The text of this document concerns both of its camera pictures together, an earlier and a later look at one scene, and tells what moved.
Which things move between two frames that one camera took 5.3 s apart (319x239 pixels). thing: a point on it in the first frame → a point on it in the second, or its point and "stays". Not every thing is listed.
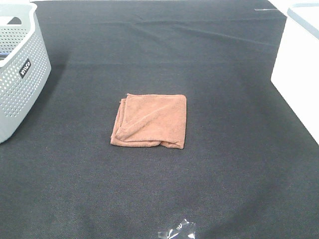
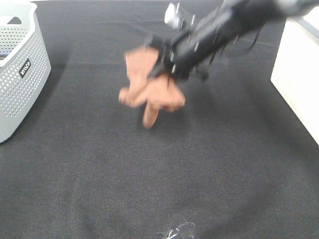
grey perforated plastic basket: x=25 y=65 stays
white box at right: x=295 y=72 stays
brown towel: x=150 y=120 → x=145 y=88
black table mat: x=249 y=168 stays
